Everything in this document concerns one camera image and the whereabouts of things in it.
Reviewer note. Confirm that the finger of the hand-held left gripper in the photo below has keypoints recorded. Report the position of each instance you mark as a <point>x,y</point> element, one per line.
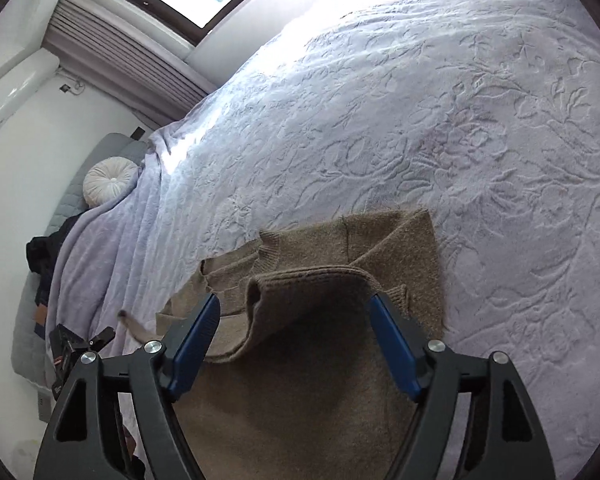
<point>102,337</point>

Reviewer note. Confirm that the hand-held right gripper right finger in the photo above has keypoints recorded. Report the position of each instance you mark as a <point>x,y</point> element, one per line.
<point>395,345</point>

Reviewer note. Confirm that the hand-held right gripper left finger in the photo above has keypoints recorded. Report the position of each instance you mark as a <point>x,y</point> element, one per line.
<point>195,345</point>

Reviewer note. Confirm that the brown knit sweater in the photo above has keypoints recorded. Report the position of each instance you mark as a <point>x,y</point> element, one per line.
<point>305,360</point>

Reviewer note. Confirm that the dark clothes pile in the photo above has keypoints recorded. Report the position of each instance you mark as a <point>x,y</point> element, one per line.
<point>45,255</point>

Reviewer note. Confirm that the blue jeans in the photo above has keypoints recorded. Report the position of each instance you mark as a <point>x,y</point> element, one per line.
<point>41,315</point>

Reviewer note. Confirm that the round white pillow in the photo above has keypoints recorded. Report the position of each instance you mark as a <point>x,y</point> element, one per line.
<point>107,180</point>

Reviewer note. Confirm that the grey quilted headboard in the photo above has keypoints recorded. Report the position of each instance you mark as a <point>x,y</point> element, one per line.
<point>110,147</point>

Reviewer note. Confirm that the lavender embossed blanket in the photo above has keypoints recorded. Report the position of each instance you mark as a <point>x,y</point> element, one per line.
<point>380,135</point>

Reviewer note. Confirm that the white air conditioner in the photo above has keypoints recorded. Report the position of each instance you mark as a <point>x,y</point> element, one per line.
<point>10,95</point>

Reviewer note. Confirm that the grey pleated curtain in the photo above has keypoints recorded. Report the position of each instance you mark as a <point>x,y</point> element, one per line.
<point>120,60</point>

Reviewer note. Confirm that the black wall switch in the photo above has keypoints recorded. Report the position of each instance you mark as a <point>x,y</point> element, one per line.
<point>137,133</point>

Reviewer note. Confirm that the wall socket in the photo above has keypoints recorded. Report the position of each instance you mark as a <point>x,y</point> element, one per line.
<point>65,87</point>

